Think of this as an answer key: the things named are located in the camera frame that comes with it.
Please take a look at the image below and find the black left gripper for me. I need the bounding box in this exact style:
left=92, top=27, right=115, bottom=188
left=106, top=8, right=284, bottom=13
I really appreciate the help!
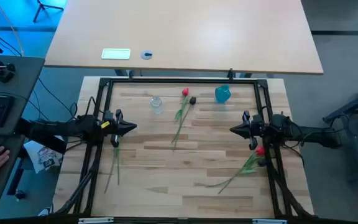
left=101, top=108, right=137, bottom=147

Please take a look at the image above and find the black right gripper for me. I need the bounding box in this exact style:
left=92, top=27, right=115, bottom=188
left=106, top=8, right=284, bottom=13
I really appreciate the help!
left=229, top=110, right=265, bottom=151

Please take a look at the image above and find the red tulip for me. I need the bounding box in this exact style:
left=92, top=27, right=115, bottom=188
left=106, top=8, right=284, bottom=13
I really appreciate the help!
left=206, top=146, right=265, bottom=188
left=171, top=87, right=190, bottom=144
left=104, top=145, right=121, bottom=194

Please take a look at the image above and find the clear glass vase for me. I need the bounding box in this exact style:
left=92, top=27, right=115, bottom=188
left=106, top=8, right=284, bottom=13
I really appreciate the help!
left=150, top=95, right=163, bottom=114

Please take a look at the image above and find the teal glass vase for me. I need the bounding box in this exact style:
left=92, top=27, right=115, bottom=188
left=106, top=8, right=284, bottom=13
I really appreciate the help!
left=214, top=84, right=232, bottom=104

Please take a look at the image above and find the white rectangular desk plate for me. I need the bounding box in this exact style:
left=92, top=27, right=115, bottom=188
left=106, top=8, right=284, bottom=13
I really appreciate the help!
left=101, top=48, right=132, bottom=60

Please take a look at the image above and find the white printed paper bag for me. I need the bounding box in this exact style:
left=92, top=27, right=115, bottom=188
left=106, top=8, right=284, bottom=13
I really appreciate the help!
left=23, top=139, right=65, bottom=174

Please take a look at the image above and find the large light wooden desk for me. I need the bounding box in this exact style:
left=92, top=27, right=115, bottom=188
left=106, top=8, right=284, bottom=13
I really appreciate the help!
left=44, top=0, right=324, bottom=75

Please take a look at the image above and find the black desk base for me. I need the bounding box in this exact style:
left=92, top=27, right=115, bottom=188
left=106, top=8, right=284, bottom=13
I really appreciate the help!
left=321, top=79, right=358, bottom=184

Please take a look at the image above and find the dark grey desk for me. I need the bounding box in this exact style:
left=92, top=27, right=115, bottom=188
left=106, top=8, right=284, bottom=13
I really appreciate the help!
left=0, top=52, right=45, bottom=214

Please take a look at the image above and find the black tripod stand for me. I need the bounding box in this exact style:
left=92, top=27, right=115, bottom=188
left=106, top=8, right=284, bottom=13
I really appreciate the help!
left=32, top=0, right=65, bottom=24

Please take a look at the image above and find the black metal table frame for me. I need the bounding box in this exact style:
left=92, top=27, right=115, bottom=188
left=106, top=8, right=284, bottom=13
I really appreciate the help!
left=54, top=76, right=315, bottom=218

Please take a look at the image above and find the black hanging cable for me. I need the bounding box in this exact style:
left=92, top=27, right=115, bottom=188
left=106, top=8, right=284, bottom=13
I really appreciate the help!
left=31, top=76, right=79, bottom=123

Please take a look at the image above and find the white metal bracket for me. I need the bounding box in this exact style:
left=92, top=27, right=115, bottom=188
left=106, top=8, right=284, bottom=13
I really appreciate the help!
left=78, top=217, right=114, bottom=224
left=252, top=218, right=288, bottom=224

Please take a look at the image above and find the yellow cord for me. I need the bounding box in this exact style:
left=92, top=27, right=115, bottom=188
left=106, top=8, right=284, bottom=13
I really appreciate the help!
left=0, top=0, right=25, bottom=57

